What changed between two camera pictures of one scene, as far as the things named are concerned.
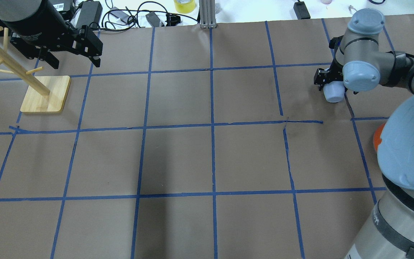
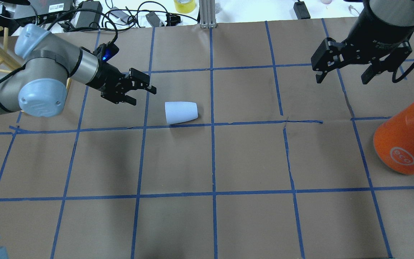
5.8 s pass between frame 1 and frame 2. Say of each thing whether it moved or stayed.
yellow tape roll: stayed
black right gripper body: moved
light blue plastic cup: moved
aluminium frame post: stayed
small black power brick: stayed
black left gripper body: moved
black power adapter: stayed
